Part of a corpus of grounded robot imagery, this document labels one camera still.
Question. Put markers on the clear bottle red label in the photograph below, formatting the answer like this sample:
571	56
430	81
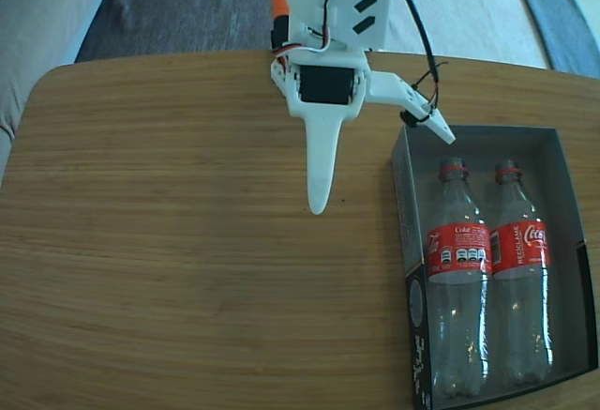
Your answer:
457	250
520	250

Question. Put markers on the grey cardboard box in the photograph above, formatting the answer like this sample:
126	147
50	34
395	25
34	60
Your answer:
567	194

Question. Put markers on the white cloth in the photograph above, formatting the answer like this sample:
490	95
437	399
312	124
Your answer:
469	16

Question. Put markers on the orange black clamp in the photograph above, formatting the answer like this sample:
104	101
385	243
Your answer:
280	2

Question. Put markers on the dark grey rug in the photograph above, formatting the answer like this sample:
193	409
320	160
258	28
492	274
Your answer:
187	6

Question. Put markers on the blue grey blanket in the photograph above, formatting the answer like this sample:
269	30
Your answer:
576	30

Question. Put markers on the beige sofa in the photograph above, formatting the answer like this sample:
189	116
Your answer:
37	30

